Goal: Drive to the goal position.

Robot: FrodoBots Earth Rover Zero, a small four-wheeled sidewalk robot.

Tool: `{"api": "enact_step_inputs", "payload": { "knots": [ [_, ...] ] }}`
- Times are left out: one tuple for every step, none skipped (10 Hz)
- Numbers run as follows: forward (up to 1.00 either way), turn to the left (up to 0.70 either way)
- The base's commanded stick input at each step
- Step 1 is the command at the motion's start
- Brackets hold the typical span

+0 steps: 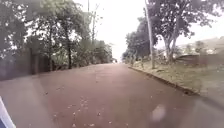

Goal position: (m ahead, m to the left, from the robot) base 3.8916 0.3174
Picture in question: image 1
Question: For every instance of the thin pole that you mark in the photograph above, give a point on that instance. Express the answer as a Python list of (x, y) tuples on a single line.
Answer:
[(88, 26)]

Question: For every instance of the row of trees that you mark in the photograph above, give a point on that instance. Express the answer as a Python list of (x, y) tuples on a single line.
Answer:
[(50, 40)]

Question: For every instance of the grass verge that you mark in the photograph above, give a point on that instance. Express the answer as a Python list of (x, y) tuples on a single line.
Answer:
[(186, 75)]

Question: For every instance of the pale utility pole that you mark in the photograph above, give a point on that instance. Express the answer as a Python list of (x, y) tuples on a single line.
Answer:
[(150, 36)]

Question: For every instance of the large tree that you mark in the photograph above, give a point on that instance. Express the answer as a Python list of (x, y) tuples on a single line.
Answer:
[(173, 20)]

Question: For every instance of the reddish brown dirt road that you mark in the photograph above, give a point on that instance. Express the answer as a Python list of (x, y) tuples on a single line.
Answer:
[(106, 96)]

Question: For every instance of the kerb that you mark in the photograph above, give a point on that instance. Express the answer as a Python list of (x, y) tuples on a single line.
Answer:
[(163, 80)]

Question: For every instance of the group of trees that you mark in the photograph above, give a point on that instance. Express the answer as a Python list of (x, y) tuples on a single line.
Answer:
[(136, 43)]

